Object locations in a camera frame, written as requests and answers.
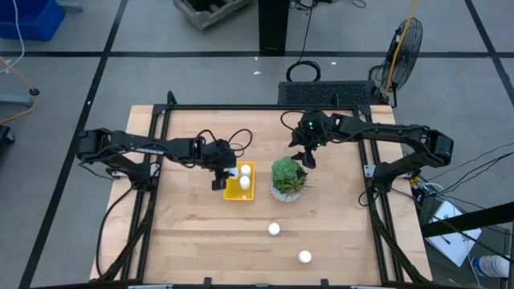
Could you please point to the white ball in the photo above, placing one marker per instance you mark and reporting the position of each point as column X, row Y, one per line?
column 274, row 229

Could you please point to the potted artificial succulent plant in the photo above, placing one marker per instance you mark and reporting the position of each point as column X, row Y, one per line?
column 287, row 172

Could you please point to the black aluminium table frame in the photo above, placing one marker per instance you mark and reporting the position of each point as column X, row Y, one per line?
column 261, row 107

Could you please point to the blue plastic bin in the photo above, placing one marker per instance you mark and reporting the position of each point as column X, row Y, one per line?
column 40, row 20

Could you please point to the silver frame bracket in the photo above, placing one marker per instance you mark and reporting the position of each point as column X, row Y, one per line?
column 367, row 287
column 150, row 287

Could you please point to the yellow plastic basket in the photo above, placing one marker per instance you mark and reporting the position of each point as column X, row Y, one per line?
column 239, row 194

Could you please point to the black rectangular column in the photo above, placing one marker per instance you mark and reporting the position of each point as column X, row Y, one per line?
column 273, row 28

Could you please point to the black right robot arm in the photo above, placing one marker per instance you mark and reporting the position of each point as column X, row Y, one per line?
column 401, row 132

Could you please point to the black floor fan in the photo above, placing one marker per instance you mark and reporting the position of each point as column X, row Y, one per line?
column 411, row 48

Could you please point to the black floor disc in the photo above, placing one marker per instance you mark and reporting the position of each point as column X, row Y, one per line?
column 34, row 91

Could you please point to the clear plastic water bottle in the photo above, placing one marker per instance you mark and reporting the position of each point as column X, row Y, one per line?
column 492, row 265

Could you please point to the left arm's black gripper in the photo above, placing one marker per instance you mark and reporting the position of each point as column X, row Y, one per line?
column 221, row 154

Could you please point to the white cardboard box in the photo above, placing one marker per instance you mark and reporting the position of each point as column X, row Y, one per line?
column 454, row 245

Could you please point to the wooden pallet crate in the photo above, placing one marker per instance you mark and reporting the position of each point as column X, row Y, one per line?
column 201, row 18

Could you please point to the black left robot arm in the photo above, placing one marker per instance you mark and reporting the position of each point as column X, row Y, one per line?
column 140, row 144

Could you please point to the right arm's black gripper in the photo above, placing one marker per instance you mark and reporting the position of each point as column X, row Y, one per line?
column 313, row 132

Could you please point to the black metal beam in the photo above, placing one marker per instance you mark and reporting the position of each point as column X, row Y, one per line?
column 466, row 220

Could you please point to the white pill bottle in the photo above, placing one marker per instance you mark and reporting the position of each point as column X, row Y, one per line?
column 233, row 173
column 245, row 182
column 245, row 170
column 304, row 256

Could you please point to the black perforated computer case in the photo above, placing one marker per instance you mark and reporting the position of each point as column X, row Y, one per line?
column 321, row 93

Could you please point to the black frame clip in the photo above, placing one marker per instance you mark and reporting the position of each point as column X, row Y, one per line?
column 324, row 283
column 207, row 282

